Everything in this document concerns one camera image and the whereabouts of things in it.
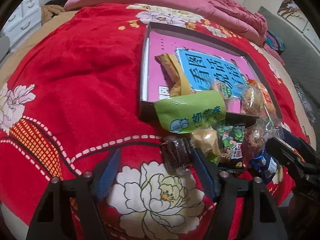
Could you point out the green milk candy bag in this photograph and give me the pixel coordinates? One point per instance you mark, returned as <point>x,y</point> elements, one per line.
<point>190,113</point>

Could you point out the grey patterned cloth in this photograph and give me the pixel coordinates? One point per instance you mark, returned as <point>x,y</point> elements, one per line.
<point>309,108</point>

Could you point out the grey shallow box tray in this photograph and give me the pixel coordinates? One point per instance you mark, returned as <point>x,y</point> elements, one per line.
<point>200,72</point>

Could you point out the white drawer cabinet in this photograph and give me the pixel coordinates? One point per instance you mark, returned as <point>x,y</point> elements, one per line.
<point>23,22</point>

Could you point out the grey padded headboard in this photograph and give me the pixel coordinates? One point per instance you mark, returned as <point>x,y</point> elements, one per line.
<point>301,60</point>

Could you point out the orange bread snack pack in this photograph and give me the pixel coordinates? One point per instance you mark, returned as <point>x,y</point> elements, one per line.
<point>267,101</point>

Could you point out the round biscuit green label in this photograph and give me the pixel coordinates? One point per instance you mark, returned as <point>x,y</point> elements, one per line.
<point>223,89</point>

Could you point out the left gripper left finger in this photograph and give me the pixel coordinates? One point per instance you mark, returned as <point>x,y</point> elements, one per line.
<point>52,218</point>

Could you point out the pink quilt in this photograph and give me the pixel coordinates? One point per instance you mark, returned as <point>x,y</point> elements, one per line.
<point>227,13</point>

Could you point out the blue purple folded cloth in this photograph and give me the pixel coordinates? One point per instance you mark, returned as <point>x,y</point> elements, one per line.
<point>275,42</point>

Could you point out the brown knitted cloth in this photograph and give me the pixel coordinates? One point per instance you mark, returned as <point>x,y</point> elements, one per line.
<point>49,11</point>

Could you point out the yellow wafer snack pack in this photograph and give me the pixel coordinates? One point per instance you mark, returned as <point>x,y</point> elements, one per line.
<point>171,65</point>

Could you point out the floral wall painting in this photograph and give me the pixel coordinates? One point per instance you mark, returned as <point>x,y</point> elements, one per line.
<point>289,11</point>

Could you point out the green pea snack pack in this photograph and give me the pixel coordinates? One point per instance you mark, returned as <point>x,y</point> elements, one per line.
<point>230,141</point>

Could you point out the pink and blue book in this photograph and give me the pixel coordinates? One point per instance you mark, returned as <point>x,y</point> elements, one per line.
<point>200,70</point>

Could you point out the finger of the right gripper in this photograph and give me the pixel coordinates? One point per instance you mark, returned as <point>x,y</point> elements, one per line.
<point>286,155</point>
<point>303,148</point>

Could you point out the clear bag brown pastry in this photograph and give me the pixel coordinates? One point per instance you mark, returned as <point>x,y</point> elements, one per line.
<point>251,100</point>

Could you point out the clear bag walnut snack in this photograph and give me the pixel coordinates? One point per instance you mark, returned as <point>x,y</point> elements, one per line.
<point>257,135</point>

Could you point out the dark brown cake pack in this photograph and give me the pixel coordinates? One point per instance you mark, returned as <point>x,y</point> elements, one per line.
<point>176,155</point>

